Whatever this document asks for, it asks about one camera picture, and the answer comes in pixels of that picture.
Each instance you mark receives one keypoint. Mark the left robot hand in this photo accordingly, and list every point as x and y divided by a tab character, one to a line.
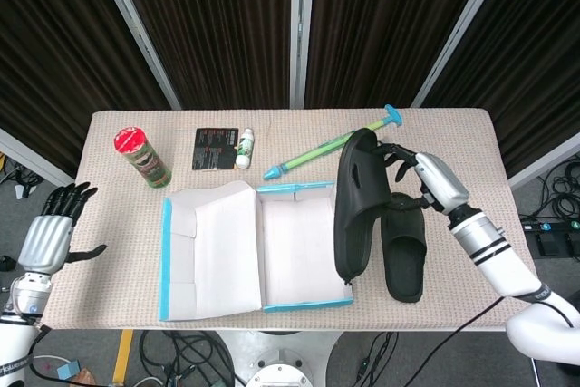
45	242

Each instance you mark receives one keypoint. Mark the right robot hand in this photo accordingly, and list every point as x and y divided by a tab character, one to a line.
441	178

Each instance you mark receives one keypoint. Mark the black rubber slipper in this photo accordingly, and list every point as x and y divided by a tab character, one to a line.
403	278
358	196

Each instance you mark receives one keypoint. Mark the light blue cardboard shoe box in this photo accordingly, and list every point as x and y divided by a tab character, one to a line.
226	251

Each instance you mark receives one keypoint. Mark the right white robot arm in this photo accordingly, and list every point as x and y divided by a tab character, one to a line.
494	255

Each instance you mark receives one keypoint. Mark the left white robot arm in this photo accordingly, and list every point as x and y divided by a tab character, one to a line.
18	332

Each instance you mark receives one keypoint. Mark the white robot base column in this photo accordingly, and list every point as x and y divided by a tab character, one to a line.
276	360

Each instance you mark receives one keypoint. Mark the beige woven table mat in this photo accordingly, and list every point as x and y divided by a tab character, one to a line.
113	246

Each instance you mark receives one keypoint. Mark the black power strip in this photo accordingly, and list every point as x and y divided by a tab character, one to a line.
553	225

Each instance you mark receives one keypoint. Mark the green Pringles can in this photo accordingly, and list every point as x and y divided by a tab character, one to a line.
145	160

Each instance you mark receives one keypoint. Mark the small blue floor block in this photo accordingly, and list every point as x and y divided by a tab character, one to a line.
69	370

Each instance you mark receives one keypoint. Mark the green blue toy water pump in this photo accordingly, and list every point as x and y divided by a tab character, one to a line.
312	156

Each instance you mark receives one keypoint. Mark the yellow floor tape strip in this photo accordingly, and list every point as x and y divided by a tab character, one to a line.
122	355

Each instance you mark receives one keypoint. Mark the dark brown pleated curtain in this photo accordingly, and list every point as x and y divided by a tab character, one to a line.
217	29
54	42
385	29
534	51

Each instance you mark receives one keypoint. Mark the black printed card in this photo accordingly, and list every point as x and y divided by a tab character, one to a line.
213	149

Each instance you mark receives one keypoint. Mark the small white green bottle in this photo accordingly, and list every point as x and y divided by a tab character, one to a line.
244	149

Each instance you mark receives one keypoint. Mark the white metal frame rail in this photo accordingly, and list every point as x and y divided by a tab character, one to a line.
36	158
544	165

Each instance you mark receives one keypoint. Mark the white metal frame post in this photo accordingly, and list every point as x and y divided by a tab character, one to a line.
301	29
462	29
136	33

